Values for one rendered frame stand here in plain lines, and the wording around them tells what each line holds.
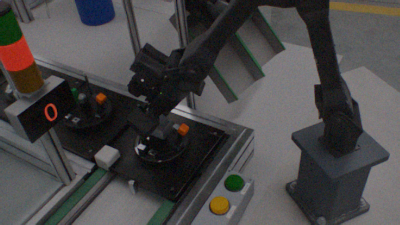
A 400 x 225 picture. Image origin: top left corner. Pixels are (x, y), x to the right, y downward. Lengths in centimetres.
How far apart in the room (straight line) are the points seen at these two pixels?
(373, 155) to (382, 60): 226
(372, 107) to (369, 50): 191
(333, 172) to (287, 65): 69
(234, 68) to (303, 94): 30
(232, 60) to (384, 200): 53
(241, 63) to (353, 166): 46
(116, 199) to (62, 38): 96
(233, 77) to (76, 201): 52
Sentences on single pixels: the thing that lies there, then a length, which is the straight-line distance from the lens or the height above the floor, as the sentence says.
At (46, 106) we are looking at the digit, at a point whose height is 122.
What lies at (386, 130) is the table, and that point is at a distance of 125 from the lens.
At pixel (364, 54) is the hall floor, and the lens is 314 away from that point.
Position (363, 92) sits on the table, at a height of 86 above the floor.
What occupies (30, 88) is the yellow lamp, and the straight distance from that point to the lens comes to 77.
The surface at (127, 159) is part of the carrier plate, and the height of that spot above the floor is 97.
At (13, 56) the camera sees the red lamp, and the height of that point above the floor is 134.
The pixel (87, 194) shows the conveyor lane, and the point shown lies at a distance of 99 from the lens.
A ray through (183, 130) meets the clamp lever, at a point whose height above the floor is 107.
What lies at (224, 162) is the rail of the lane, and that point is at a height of 96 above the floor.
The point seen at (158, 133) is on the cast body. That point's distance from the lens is 93.
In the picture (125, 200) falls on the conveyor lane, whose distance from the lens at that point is 98.
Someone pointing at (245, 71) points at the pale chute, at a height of 102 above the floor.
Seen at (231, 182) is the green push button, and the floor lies 97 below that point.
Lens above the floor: 169
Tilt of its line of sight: 42 degrees down
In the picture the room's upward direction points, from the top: 6 degrees counter-clockwise
